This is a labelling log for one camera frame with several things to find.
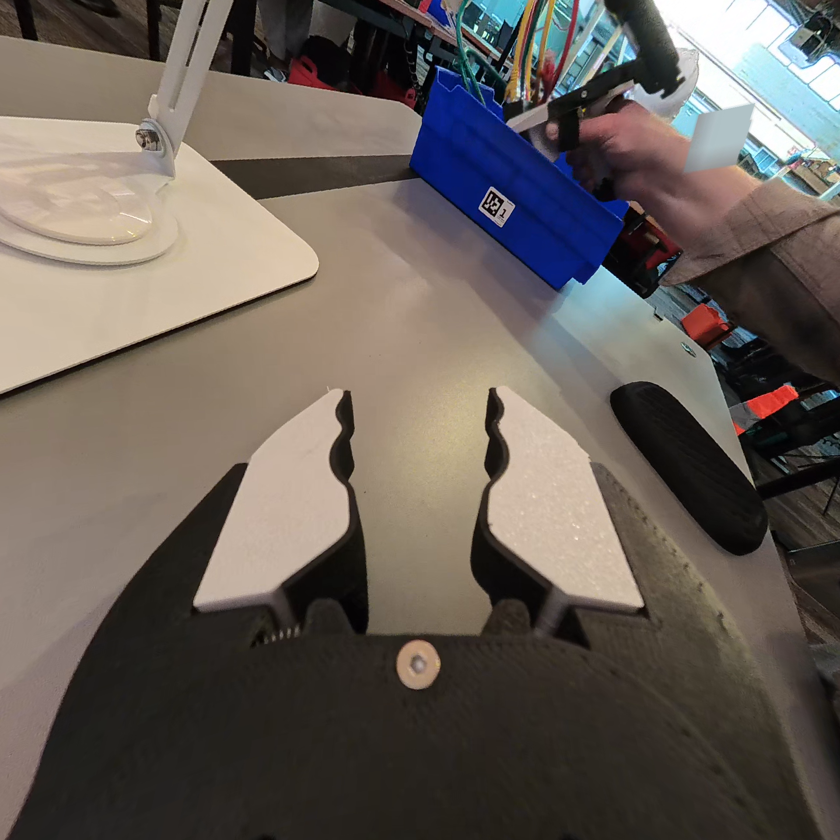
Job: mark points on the blue divided plastic bin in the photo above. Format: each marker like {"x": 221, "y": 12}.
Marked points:
{"x": 459, "y": 151}

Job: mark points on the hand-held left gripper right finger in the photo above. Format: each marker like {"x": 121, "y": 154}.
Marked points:
{"x": 558, "y": 525}

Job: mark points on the person's right forearm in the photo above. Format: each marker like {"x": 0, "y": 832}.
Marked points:
{"x": 774, "y": 262}

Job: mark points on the person's right hand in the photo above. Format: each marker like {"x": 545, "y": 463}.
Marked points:
{"x": 643, "y": 157}

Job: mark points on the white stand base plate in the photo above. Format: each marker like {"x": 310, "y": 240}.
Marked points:
{"x": 229, "y": 262}

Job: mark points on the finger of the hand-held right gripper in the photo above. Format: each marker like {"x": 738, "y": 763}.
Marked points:
{"x": 525, "y": 121}

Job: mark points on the black mesh pad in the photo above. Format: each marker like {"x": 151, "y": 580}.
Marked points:
{"x": 689, "y": 466}

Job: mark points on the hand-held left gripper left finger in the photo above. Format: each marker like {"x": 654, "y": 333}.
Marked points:
{"x": 282, "y": 512}

